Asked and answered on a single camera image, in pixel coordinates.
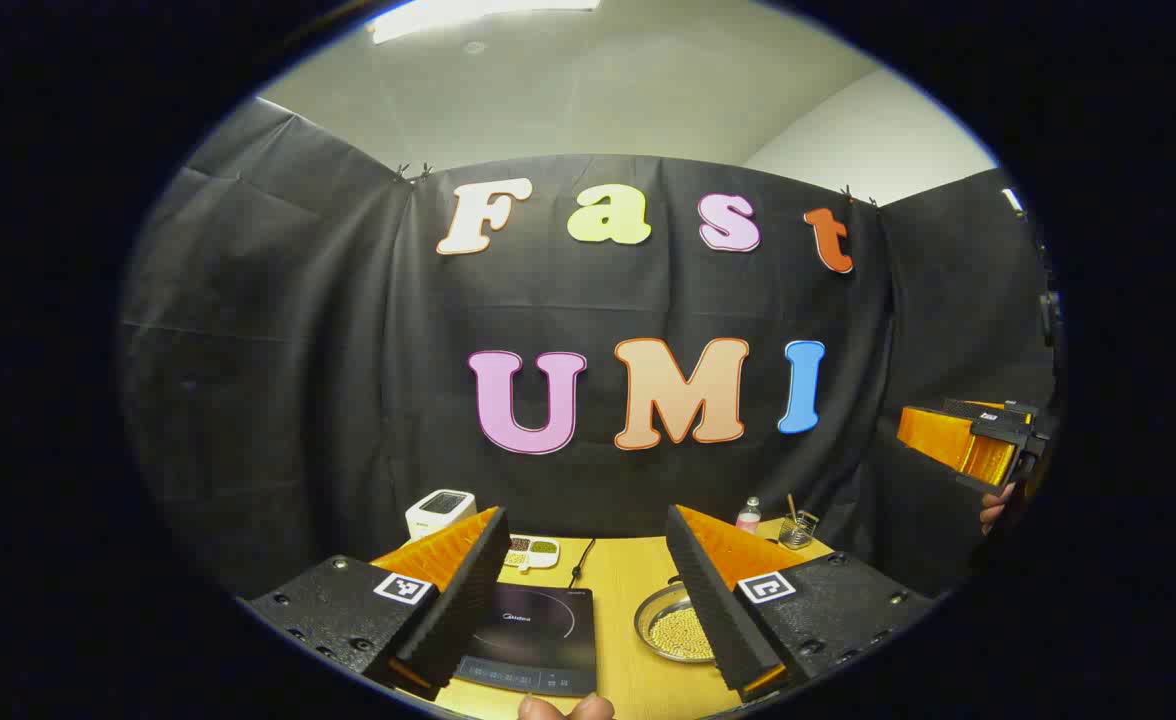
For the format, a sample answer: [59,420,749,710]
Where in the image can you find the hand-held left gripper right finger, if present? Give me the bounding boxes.
[664,504,939,703]

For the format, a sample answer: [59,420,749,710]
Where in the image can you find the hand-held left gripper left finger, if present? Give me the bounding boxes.
[246,506,512,701]

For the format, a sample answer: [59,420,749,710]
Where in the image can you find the pile of soybeans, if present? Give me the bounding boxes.
[648,603,717,661]

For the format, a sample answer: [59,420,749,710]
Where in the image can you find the stainless steel pot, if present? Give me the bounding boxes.
[634,574,724,665]

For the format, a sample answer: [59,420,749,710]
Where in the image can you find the black induction cooktop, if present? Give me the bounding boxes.
[453,583,597,698]

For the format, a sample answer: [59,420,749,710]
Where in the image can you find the white divided dish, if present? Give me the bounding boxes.
[501,536,560,572]

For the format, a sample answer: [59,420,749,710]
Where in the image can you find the small white appliance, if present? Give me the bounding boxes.
[405,489,477,541]

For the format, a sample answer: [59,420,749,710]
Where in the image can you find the ceiling light panel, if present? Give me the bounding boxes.
[368,0,601,45]

